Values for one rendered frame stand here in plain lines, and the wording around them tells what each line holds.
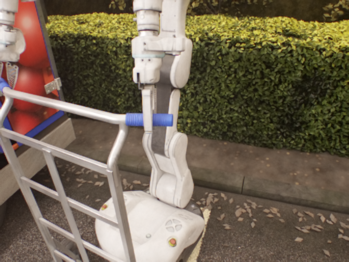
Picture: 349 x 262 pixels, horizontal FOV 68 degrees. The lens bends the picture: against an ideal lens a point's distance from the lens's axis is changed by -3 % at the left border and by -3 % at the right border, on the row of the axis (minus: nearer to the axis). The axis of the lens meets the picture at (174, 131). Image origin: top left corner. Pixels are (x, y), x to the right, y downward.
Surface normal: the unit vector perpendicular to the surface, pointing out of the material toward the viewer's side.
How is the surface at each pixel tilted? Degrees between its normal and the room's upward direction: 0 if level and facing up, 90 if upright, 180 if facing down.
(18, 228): 0
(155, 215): 0
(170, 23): 83
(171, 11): 83
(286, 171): 6
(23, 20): 90
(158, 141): 73
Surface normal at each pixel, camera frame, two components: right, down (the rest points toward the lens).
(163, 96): -0.50, 0.20
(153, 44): 0.42, 0.19
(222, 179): -0.04, -0.85
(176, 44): -0.07, 0.21
